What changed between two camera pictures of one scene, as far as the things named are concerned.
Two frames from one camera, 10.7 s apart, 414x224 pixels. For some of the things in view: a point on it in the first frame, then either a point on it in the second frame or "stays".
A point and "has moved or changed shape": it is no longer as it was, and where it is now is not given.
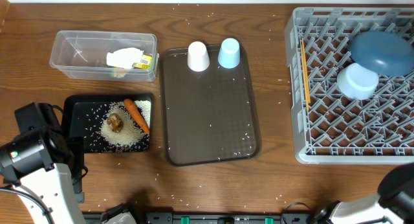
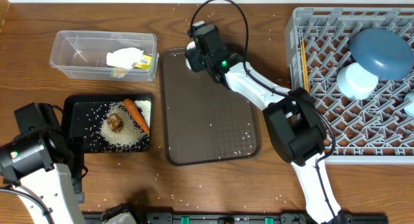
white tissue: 124,57 stays
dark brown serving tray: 211,115 stays
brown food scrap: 115,122 stays
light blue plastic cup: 229,55 has moved or changed shape
